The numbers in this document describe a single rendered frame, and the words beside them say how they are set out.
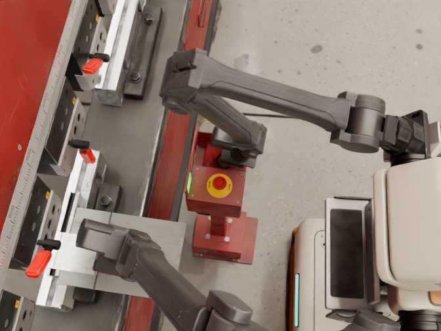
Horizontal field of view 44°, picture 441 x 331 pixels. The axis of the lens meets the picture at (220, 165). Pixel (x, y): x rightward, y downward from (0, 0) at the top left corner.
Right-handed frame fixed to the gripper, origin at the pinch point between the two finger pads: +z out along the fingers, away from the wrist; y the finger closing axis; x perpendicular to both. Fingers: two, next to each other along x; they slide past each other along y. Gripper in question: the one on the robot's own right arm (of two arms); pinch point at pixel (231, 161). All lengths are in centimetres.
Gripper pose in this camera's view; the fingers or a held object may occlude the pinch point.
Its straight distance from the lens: 163.2
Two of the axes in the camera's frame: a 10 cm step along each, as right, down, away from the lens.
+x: -1.8, 9.3, -3.1
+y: -9.6, -2.3, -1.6
